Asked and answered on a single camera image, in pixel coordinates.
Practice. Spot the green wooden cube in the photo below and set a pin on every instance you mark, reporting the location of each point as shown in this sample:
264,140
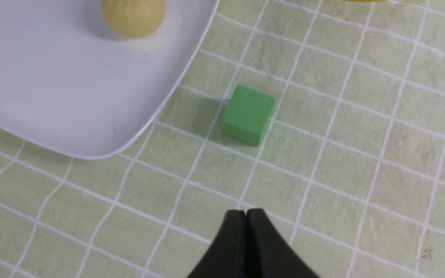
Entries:
247,115

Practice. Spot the green checked tablecloth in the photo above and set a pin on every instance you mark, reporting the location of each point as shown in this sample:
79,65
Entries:
351,169

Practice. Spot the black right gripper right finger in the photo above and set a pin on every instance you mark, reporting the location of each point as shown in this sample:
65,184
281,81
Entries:
267,254

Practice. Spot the yellow steamed bun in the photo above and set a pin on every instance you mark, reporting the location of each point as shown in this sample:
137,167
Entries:
133,18

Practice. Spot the white square plate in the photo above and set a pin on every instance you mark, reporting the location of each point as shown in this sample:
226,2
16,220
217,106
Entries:
70,84

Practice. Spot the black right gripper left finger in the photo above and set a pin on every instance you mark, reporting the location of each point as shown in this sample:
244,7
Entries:
225,257

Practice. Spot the woven bamboo steamer lid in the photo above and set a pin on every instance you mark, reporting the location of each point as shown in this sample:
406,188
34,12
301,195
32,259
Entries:
365,0

